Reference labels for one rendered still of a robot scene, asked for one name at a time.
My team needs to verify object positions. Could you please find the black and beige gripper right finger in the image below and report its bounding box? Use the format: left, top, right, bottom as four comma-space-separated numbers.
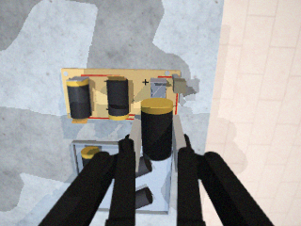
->
172, 115, 275, 226

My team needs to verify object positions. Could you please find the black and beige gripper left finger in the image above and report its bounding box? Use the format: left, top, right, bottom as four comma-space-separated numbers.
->
38, 115, 142, 226

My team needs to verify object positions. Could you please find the black battery with gold top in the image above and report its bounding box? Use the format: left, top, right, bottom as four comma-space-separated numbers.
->
106, 79, 129, 121
81, 146, 100, 167
66, 79, 92, 120
135, 156, 152, 178
135, 187, 153, 210
140, 98, 173, 161

